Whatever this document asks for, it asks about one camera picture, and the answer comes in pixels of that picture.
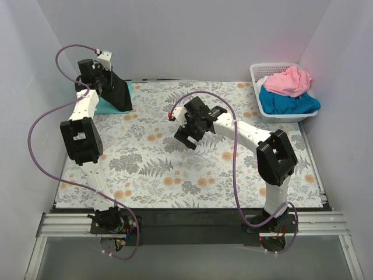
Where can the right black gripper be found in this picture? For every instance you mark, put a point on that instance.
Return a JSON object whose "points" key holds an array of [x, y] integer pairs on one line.
{"points": [[188, 125]]}

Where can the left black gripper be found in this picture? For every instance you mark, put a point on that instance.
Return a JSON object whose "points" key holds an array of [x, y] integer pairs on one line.
{"points": [[108, 80]]}

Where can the black t shirt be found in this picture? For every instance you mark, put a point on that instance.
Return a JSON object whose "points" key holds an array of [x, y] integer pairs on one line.
{"points": [[116, 93]]}

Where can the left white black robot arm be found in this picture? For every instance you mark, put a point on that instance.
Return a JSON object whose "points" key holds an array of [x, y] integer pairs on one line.
{"points": [[83, 142]]}

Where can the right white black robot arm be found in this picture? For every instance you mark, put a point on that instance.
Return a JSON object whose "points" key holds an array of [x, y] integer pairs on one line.
{"points": [[275, 156]]}

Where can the folded teal t shirt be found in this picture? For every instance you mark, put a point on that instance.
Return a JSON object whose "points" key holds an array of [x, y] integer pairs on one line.
{"points": [[104, 107]]}

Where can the floral table cloth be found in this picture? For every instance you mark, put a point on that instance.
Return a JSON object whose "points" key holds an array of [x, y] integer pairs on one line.
{"points": [[145, 166]]}

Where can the white garment in basket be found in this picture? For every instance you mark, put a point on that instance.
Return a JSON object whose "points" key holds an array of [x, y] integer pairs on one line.
{"points": [[260, 83]]}

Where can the blue t shirt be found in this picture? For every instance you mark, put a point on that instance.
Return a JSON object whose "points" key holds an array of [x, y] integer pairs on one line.
{"points": [[273, 103]]}

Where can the white plastic basket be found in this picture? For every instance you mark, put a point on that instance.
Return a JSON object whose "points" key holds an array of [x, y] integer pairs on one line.
{"points": [[258, 72]]}

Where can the pink t shirt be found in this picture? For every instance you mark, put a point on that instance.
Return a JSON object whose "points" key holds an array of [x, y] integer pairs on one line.
{"points": [[292, 82]]}

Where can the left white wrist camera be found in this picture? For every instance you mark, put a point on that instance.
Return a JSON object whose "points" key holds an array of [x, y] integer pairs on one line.
{"points": [[104, 58]]}

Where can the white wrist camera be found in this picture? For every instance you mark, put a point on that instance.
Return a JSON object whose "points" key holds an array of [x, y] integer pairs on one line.
{"points": [[104, 58], [178, 115]]}

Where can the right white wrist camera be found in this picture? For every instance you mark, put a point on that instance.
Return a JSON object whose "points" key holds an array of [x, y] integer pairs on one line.
{"points": [[178, 115]]}

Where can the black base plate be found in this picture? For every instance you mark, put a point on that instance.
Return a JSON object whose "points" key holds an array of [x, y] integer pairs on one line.
{"points": [[191, 227]]}

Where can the aluminium frame rail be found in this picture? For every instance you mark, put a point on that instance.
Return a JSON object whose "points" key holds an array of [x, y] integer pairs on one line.
{"points": [[320, 248]]}

